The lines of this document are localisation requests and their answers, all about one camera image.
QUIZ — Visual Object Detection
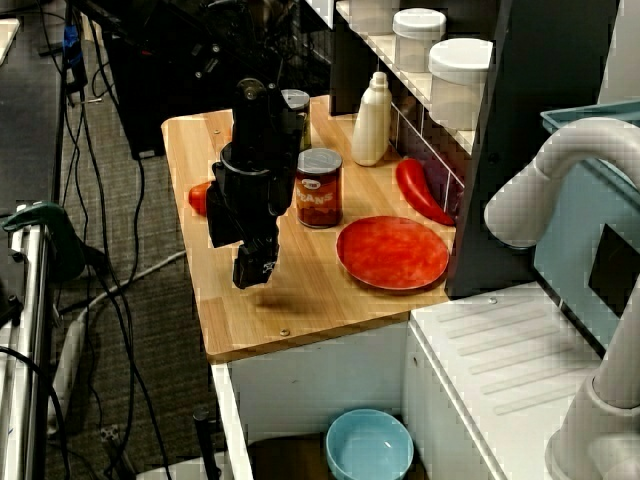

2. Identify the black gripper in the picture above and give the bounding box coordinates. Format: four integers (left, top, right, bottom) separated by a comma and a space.
206, 146, 294, 290

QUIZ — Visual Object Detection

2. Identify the light blue bowl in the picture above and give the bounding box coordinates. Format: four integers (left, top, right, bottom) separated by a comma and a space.
325, 408, 415, 480

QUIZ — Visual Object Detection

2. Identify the white toy sink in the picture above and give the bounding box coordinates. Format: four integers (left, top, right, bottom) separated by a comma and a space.
209, 282, 604, 480

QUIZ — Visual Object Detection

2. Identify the brown beans can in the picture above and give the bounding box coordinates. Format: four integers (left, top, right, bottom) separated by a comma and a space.
294, 147, 344, 229

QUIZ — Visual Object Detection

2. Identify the red round plate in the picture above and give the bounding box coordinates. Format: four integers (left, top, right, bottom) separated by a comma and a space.
336, 215, 450, 291

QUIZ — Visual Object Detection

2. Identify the green pickle can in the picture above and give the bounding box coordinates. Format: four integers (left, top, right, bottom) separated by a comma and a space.
280, 88, 312, 151

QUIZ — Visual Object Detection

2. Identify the red toy pepper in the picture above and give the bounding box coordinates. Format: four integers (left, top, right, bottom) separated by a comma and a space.
396, 157, 456, 227

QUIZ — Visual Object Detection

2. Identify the white detergent bottle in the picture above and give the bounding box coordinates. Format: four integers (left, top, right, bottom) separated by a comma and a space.
351, 70, 394, 167

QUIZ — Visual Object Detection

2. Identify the black computer tower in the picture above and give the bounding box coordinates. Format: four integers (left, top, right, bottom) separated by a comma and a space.
99, 19, 241, 161

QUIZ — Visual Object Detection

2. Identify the green plastic object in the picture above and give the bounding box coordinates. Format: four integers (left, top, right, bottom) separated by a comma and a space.
2, 199, 87, 281

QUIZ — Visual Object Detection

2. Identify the white power strip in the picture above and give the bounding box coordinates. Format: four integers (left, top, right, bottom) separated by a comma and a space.
47, 307, 90, 436

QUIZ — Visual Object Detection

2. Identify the tall clear jar white lid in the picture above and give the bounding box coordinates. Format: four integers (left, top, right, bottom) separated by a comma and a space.
428, 37, 495, 132

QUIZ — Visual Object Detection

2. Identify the small clear jar white lid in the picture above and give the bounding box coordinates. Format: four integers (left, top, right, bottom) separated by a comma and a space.
392, 7, 448, 74

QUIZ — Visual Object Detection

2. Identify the dark shelf unit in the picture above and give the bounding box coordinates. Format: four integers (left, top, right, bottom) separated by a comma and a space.
304, 0, 621, 301

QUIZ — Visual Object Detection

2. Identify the teal plastic bin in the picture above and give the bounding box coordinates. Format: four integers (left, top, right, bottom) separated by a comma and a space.
533, 99, 640, 351

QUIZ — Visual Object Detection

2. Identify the grey toy faucet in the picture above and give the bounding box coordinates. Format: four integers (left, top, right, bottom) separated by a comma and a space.
484, 117, 640, 480

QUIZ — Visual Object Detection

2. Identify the white cable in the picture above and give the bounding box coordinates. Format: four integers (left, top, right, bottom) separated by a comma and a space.
58, 249, 187, 314

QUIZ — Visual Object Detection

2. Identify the black post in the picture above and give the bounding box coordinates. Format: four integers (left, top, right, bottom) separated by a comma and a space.
193, 408, 222, 480

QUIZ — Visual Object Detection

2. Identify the metal rail frame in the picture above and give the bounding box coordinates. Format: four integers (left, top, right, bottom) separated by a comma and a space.
0, 202, 52, 480

